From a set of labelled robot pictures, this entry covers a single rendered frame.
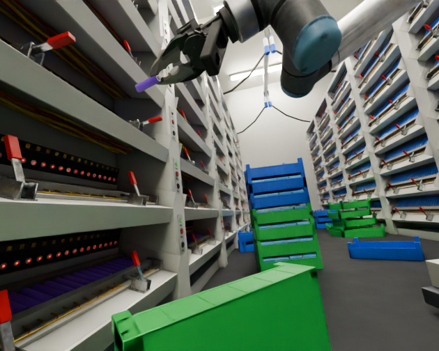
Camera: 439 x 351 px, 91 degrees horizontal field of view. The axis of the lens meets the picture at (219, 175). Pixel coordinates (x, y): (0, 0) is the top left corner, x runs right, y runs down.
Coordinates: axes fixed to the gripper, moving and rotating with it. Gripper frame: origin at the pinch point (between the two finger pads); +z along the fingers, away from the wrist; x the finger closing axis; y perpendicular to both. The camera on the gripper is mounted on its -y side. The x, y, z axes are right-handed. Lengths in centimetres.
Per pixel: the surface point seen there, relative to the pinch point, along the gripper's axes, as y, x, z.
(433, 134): 10, -114, -103
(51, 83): -15.1, 14.5, 9.6
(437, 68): 34, -92, -117
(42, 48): -12.9, 17.7, 7.3
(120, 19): 33.5, 6.3, 6.3
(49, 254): -28.0, -5.0, 34.6
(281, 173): 9, -79, -18
